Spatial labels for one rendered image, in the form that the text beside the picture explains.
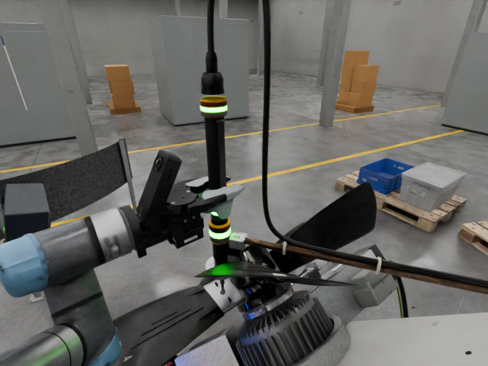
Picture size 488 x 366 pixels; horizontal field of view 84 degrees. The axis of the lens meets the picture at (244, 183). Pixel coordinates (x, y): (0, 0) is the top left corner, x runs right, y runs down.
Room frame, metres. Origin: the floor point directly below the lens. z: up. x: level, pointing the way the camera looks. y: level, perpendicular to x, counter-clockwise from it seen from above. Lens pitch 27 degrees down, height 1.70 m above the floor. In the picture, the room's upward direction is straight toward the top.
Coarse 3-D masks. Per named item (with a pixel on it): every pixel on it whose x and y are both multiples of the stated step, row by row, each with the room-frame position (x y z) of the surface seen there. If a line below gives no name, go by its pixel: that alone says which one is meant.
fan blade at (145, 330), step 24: (192, 288) 0.47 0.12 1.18; (144, 312) 0.41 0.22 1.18; (168, 312) 0.40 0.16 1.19; (192, 312) 0.39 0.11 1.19; (216, 312) 0.40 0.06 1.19; (120, 336) 0.35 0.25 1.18; (144, 336) 0.34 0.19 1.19; (168, 336) 0.34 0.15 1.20; (192, 336) 0.34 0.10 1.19; (144, 360) 0.29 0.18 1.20
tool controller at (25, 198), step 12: (12, 192) 0.82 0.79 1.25; (24, 192) 0.83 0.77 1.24; (36, 192) 0.85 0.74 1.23; (12, 204) 0.74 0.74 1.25; (24, 204) 0.75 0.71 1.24; (36, 204) 0.77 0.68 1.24; (12, 216) 0.68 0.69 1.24; (24, 216) 0.70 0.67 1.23; (36, 216) 0.72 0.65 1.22; (48, 216) 0.73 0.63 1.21; (12, 228) 0.68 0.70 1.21; (24, 228) 0.69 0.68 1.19; (36, 228) 0.71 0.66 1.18; (48, 228) 0.73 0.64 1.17
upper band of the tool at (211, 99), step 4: (212, 96) 0.48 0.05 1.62; (216, 96) 0.48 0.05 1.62; (200, 100) 0.45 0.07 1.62; (204, 100) 0.44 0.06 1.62; (208, 100) 0.44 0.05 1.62; (212, 100) 0.43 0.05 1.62; (216, 100) 0.44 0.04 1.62; (220, 100) 0.44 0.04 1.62; (224, 100) 0.45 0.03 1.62; (204, 112) 0.44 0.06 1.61; (208, 112) 0.44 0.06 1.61; (216, 112) 0.44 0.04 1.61; (220, 112) 0.44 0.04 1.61; (204, 116) 0.44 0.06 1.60
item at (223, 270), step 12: (228, 264) 0.35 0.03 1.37; (240, 264) 0.35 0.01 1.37; (252, 264) 0.37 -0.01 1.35; (204, 276) 0.27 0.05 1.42; (216, 276) 0.27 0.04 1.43; (228, 276) 0.27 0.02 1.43; (240, 276) 0.26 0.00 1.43; (252, 276) 0.26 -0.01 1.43; (264, 276) 0.26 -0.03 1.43; (276, 276) 0.26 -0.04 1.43; (288, 276) 0.27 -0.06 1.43
